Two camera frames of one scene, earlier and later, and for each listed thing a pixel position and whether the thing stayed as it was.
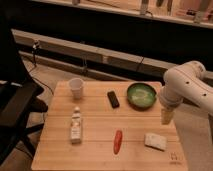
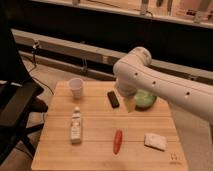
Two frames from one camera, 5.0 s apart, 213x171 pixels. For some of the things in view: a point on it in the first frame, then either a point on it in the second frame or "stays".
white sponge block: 155,141 stays
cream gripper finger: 167,115 to 130,103
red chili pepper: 117,142 stays
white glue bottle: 76,126 stays
